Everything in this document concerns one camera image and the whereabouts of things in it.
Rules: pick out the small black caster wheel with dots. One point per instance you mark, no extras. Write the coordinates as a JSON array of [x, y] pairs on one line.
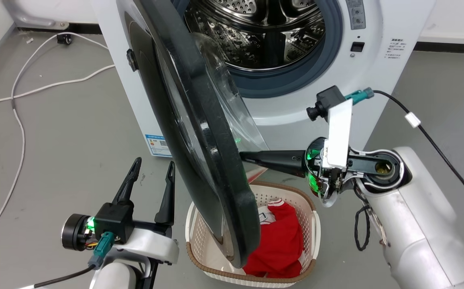
[[64, 39]]

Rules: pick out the grey rubber door gasket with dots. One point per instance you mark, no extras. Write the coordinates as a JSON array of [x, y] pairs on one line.
[[320, 60]]

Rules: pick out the black washer door latch socket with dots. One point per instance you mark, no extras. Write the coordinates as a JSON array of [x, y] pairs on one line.
[[357, 47]]

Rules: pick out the beige plastic laundry basket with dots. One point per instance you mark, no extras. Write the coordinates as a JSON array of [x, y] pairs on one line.
[[310, 237]]

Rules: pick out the perforated steel washer drum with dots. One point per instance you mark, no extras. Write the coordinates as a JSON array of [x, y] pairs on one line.
[[264, 36]]

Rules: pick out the white front-load washing machine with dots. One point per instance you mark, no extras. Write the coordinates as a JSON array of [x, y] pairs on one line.
[[376, 80]]

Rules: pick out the black round washing machine door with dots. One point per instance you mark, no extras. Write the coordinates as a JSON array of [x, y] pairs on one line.
[[200, 160]]

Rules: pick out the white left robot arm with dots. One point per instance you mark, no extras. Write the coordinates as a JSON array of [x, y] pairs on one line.
[[113, 279]]

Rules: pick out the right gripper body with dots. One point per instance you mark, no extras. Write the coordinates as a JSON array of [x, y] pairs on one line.
[[315, 176]]

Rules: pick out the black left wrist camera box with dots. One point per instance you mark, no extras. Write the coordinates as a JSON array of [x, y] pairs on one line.
[[113, 220]]

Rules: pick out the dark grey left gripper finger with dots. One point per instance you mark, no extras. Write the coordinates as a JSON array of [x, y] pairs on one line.
[[125, 188], [167, 200]]

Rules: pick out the red white garment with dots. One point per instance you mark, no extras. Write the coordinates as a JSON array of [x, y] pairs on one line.
[[282, 245]]

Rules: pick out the black text instruction label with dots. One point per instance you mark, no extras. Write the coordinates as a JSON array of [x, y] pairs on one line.
[[395, 48]]

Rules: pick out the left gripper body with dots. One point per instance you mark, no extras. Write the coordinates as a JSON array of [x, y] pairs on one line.
[[151, 243]]

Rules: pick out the white right camera mount bracket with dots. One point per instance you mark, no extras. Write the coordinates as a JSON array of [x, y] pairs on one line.
[[339, 136]]

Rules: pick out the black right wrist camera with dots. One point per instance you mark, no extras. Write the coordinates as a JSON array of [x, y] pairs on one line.
[[328, 102]]

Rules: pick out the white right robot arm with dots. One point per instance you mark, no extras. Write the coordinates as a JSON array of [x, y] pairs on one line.
[[412, 224]]

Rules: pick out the blue white energy label sticker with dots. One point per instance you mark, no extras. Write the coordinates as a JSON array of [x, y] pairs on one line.
[[157, 145]]

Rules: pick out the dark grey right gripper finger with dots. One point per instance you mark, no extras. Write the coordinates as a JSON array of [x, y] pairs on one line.
[[280, 160]]

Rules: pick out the grey metal stand foot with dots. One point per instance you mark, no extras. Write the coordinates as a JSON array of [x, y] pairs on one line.
[[35, 20]]

